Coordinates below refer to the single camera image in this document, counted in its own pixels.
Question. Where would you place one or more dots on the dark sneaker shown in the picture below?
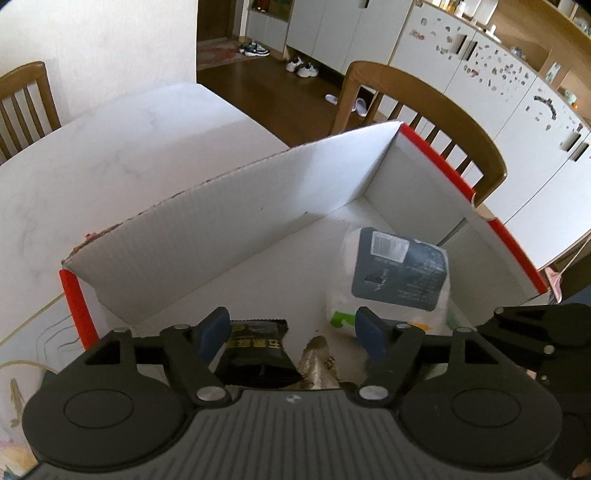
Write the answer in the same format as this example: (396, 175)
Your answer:
(247, 48)
(262, 50)

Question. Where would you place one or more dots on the gold snack packet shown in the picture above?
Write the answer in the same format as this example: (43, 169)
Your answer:
(316, 364)

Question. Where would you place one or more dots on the white stickered cabinet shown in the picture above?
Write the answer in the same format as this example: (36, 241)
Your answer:
(508, 129)

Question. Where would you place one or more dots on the grey floor cabinet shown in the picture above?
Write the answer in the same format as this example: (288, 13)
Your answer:
(332, 27)

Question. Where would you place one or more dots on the white sneaker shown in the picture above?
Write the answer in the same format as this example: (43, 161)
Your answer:
(307, 70)
(293, 64)

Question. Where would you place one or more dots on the wooden chair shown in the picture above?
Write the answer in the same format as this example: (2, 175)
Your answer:
(27, 74)
(415, 83)

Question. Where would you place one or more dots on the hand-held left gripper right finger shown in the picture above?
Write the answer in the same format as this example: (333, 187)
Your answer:
(371, 332)

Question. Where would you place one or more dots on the red cardboard box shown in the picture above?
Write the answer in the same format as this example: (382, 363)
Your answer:
(277, 207)

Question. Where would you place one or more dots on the white slipper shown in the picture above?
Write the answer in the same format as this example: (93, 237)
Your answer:
(360, 107)
(331, 98)

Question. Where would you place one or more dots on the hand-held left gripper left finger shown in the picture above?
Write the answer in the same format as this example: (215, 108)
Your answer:
(214, 332)

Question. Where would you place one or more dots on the black snack packet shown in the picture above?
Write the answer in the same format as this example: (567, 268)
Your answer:
(256, 350)

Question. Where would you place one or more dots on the white tissue pack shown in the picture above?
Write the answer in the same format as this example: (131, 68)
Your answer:
(397, 272)

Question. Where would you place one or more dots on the pink cloth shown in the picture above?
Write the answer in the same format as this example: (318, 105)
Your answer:
(554, 284)

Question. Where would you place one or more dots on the reddish floor mat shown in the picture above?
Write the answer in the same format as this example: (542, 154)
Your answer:
(217, 55)

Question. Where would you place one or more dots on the low grey cabinet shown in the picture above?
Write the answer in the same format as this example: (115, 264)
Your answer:
(268, 32)

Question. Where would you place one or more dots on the white marble desktop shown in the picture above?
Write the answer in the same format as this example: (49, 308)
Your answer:
(115, 152)

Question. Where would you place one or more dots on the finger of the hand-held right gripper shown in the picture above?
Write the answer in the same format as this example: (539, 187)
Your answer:
(535, 321)
(517, 344)

